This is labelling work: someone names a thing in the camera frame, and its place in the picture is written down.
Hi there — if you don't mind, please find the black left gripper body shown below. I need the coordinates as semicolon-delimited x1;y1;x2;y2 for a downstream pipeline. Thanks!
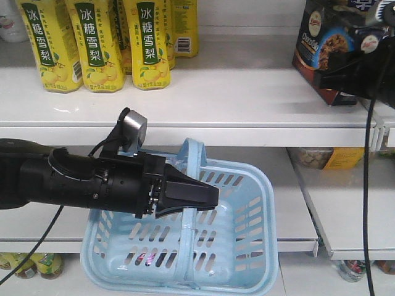
98;152;166;218

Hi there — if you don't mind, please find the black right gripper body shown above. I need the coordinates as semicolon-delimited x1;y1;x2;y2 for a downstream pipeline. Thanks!
314;34;394;105

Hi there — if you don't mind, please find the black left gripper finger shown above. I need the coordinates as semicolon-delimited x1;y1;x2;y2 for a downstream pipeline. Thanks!
155;165;219;218

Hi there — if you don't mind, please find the dark blue cookie box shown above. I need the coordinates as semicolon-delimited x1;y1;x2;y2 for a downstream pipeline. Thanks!
291;0;386;107

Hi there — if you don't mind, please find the light blue plastic basket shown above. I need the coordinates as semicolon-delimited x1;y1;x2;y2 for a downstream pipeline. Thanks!
80;138;278;295

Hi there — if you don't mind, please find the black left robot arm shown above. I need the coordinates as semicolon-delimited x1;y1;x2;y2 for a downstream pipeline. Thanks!
1;139;219;218

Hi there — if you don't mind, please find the white shelf board upper right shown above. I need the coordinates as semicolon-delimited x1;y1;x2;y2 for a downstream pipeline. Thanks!
358;99;394;152

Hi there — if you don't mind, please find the cola bottle red label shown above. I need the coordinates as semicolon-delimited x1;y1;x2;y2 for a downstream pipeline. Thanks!
135;252;165;267

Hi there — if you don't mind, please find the white shelf board upper left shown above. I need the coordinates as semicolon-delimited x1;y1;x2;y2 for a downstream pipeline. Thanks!
1;68;367;147

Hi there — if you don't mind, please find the clear cookie tub yellow label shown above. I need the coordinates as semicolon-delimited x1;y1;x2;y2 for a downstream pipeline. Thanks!
287;147;365;170

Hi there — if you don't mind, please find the green tea bottle yellow cap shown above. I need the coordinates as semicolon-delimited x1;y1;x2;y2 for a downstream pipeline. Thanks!
16;253;64;280

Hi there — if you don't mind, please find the yellow pear drink bottle middle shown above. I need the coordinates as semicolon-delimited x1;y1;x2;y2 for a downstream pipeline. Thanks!
65;1;125;93

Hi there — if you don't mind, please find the yellow pear drink bottle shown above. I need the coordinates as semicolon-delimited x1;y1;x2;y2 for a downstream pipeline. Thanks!
65;1;125;93
15;1;83;93
171;0;199;58
123;0;171;91

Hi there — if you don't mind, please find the white shelf board lower right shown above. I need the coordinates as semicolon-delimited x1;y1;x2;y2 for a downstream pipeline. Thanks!
294;159;394;260

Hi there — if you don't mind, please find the yellow pear drink bottle left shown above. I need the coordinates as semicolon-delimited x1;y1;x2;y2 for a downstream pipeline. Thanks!
15;1;83;93

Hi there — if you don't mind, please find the yellow pear drink bottle right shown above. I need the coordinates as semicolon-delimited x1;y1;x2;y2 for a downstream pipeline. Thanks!
123;0;171;91

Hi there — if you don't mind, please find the yellow pear drink bottle rear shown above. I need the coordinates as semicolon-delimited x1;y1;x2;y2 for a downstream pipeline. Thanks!
171;0;199;58

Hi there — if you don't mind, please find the clear bottle red label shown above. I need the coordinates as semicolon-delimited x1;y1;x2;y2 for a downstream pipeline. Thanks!
337;260;367;283

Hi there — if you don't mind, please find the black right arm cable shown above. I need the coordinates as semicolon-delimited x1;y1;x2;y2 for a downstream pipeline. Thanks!
362;39;393;296

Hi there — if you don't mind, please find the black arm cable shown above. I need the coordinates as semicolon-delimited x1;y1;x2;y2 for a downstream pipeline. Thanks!
362;39;393;296
0;205;65;283

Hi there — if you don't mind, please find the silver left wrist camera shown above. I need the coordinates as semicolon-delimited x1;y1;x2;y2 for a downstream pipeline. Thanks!
118;107;148;153

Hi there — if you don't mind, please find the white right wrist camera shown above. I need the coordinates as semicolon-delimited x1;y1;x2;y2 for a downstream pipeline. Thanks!
365;1;394;27

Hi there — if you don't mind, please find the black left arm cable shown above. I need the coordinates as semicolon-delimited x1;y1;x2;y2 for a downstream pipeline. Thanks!
0;205;65;283

